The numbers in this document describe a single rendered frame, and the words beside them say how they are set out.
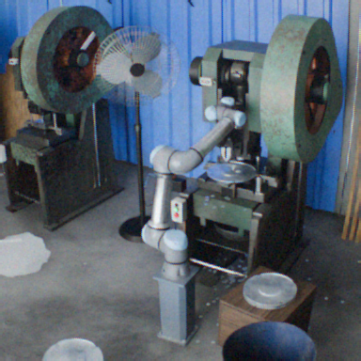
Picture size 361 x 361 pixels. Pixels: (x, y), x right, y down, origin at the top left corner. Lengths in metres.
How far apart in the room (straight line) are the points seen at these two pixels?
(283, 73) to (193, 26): 2.06
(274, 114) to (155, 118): 2.47
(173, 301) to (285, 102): 1.18
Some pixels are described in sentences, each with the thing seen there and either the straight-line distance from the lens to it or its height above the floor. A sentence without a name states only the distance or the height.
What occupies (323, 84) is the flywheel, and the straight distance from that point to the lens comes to 2.73.
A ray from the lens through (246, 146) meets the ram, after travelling 2.96.
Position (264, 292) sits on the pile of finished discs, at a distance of 2.68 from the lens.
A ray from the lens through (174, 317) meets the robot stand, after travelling 2.80.
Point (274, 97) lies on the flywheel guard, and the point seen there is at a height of 1.36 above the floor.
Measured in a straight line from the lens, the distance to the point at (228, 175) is 2.96.
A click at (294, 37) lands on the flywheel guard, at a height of 1.65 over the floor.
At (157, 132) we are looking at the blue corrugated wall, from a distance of 4.84.
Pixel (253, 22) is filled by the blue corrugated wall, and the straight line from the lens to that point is 4.07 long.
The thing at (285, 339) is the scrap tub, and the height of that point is 0.38.
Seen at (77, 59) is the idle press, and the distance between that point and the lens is 3.64.
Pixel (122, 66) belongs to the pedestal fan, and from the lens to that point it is 3.33.
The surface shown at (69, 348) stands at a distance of 2.45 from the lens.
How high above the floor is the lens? 2.01
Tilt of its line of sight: 24 degrees down
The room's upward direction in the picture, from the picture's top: 1 degrees counter-clockwise
